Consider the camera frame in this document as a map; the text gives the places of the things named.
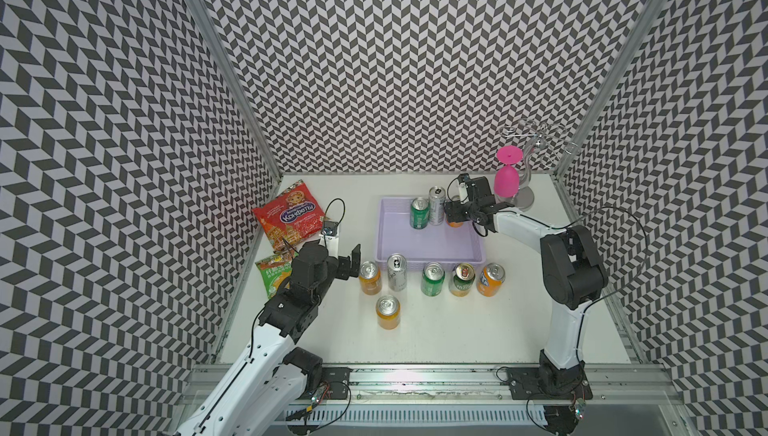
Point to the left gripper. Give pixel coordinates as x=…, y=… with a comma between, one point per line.
x=342, y=263

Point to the orange Fanta can back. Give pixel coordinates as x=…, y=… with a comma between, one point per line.
x=454, y=224

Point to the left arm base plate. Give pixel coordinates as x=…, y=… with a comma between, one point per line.
x=332, y=381

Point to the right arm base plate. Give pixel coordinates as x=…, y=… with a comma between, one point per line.
x=529, y=382

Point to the green can back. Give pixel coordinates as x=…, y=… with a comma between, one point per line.
x=420, y=213

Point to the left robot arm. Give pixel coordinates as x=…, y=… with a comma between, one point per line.
x=272, y=371

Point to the green snack bag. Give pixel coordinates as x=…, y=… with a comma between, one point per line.
x=274, y=270

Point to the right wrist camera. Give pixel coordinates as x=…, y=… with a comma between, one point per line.
x=462, y=186

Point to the white patterned can back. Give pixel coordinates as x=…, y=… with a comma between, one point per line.
x=437, y=199

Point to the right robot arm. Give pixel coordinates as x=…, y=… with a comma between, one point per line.
x=573, y=275

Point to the pink wine glass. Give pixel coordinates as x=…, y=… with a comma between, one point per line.
x=507, y=179

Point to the red candy bag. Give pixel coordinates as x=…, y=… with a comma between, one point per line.
x=292, y=217

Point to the orange fanta can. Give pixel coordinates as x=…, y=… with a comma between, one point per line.
x=454, y=224
x=491, y=279
x=388, y=311

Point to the green gold-top can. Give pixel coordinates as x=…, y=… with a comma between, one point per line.
x=462, y=279

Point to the silver tall can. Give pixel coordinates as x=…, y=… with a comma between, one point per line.
x=397, y=272

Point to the lilac plastic basket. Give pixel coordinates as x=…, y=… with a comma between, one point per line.
x=436, y=243

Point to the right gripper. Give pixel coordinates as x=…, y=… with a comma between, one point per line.
x=452, y=211

